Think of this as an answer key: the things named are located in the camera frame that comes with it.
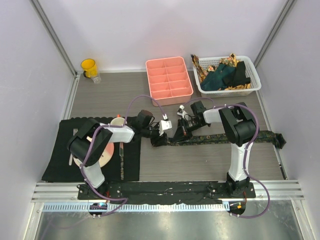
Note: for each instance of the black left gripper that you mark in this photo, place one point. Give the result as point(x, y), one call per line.
point(160, 140)

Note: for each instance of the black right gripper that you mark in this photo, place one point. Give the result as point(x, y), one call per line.
point(181, 134)

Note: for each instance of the dark patterned necktie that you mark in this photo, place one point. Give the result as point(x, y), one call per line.
point(264, 136)

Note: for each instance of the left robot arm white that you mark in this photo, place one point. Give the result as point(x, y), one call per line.
point(90, 141)

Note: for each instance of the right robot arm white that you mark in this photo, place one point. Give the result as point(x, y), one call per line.
point(240, 129)

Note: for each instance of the black scalloped placemat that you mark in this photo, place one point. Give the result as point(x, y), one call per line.
point(59, 170)

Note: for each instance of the orange mug white inside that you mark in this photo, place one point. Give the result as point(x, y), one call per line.
point(117, 121)

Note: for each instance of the pink divided organizer tray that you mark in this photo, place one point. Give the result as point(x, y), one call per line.
point(169, 81)

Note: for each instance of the pink and cream plate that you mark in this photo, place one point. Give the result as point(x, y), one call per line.
point(106, 155)

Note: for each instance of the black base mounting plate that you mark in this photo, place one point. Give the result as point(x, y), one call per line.
point(172, 192)

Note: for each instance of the teal green tie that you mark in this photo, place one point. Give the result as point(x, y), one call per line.
point(214, 79)

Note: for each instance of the black tie in basket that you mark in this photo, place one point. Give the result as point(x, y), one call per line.
point(237, 77)

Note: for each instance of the silver fork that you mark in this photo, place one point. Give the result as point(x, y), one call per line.
point(75, 130)

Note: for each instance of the clear small glass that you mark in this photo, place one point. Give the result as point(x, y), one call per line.
point(96, 79)

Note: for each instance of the yellow floral tie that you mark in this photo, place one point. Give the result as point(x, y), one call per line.
point(203, 72)

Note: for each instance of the white plastic basket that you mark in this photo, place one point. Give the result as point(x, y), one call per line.
point(250, 72)

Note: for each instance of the yellow plastic cup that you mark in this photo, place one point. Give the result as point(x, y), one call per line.
point(90, 69)

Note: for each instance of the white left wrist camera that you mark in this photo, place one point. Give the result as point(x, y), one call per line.
point(165, 125)

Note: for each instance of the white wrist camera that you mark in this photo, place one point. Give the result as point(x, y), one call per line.
point(165, 125)
point(182, 113)

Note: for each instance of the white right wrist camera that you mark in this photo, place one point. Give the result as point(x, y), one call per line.
point(182, 113)

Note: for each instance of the knife with patterned handle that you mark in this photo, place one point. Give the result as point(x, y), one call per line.
point(121, 154)

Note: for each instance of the aluminium frame rail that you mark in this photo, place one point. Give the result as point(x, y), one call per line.
point(78, 197)

